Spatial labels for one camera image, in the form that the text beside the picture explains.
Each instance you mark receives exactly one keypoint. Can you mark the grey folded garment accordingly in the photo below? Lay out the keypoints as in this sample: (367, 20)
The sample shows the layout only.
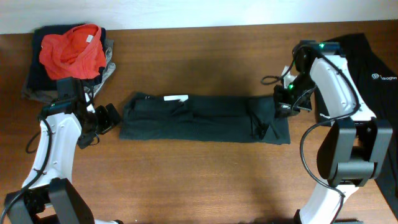
(47, 96)

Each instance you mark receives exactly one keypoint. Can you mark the red folded garment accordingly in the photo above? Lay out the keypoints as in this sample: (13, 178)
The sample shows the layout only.
(78, 53)

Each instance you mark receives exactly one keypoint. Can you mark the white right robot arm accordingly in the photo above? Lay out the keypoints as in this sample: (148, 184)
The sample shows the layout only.
(354, 149)

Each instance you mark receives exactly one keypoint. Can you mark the navy folded garment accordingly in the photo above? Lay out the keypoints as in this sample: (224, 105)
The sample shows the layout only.
(37, 77)

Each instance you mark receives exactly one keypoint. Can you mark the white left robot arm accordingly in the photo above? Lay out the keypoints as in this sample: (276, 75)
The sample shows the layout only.
(71, 120)

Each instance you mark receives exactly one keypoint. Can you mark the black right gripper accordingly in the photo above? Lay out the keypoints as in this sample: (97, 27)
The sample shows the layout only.
(282, 104)

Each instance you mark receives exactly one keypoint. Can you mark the dark green Nike t-shirt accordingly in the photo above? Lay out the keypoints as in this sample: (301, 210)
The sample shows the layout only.
(243, 119)

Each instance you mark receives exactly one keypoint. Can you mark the black garment with white logo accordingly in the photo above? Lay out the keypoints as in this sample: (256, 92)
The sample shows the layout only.
(377, 84)

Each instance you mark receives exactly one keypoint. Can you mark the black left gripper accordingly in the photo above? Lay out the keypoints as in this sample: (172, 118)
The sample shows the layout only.
(107, 122)

